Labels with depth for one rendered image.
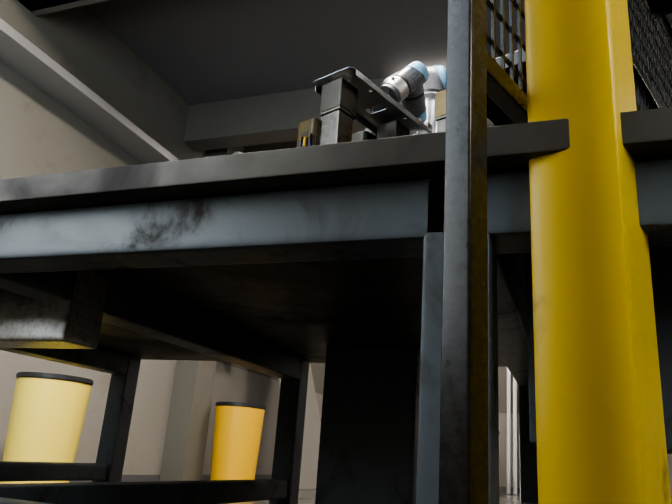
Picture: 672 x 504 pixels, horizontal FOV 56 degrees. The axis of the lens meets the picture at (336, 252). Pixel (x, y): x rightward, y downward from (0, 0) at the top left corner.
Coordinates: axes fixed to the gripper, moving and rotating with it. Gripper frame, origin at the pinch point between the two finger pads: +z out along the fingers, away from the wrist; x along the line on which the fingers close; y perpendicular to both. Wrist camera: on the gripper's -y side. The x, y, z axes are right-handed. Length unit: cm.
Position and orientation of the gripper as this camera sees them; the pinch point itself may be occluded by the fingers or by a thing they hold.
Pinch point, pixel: (353, 128)
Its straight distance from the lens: 185.8
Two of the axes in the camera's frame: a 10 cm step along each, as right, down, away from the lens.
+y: -6.7, -2.1, 7.1
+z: -6.6, 6.1, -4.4
